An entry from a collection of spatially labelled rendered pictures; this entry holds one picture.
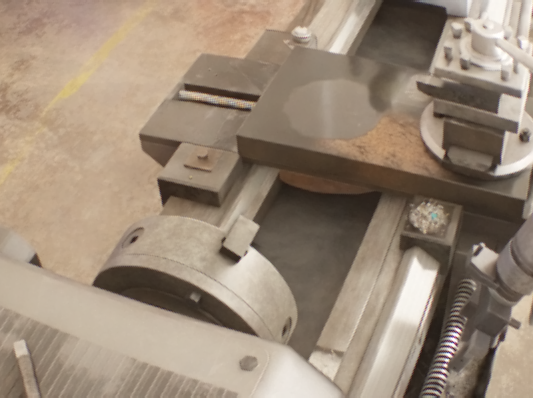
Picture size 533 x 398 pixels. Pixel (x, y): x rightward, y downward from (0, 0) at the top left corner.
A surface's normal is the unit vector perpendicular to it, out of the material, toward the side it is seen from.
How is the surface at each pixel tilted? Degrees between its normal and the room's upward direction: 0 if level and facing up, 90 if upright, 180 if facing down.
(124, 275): 90
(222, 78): 0
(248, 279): 43
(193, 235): 6
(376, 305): 0
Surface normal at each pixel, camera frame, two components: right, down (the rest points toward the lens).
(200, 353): -0.07, -0.71
